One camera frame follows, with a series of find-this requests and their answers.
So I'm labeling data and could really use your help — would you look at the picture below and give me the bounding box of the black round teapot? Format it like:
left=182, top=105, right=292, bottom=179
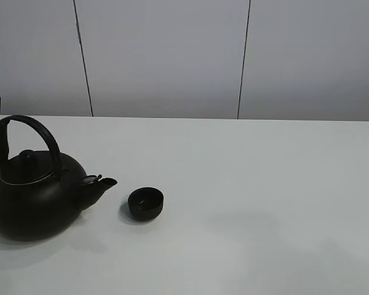
left=0, top=115, right=117, bottom=242

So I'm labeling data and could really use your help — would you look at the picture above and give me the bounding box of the small black teacup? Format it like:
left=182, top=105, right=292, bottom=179
left=127, top=187, right=164, bottom=222

